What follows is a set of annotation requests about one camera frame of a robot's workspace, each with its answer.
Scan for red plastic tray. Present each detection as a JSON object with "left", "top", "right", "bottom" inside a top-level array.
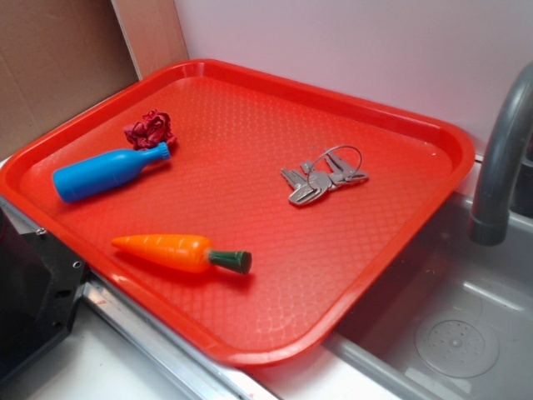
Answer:
[{"left": 1, "top": 60, "right": 475, "bottom": 367}]

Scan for grey toy faucet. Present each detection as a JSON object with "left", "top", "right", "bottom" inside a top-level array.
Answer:
[{"left": 468, "top": 63, "right": 532, "bottom": 246}]

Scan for brown cardboard panel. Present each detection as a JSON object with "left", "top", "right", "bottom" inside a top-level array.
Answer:
[{"left": 1, "top": 1, "right": 188, "bottom": 158}]

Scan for crumpled red cloth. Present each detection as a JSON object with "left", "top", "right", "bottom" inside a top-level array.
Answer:
[{"left": 122, "top": 110, "right": 177, "bottom": 151}]

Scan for silver keys on ring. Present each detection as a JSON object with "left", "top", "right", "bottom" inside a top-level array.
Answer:
[{"left": 281, "top": 145, "right": 369, "bottom": 207}]

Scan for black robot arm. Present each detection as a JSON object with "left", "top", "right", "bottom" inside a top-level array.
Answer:
[{"left": 1, "top": 213, "right": 87, "bottom": 387}]

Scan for grey plastic sink basin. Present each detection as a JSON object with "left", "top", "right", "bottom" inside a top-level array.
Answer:
[{"left": 253, "top": 195, "right": 532, "bottom": 399}]

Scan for blue plastic toy bottle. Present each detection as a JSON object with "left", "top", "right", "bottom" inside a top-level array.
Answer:
[{"left": 52, "top": 142, "right": 171, "bottom": 203}]

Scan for orange toy carrot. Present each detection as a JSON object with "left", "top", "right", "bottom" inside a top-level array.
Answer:
[{"left": 111, "top": 234, "right": 252, "bottom": 275}]

